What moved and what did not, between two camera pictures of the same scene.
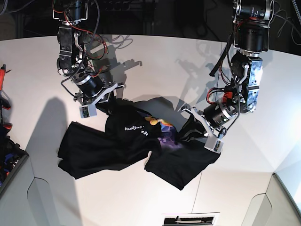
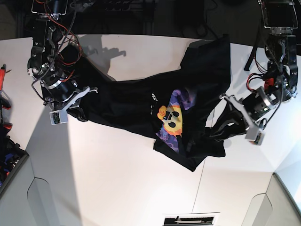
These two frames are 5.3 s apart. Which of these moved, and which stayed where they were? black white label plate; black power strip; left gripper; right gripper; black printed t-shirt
Moved: right gripper; black printed t-shirt; left gripper
Stayed: black white label plate; black power strip
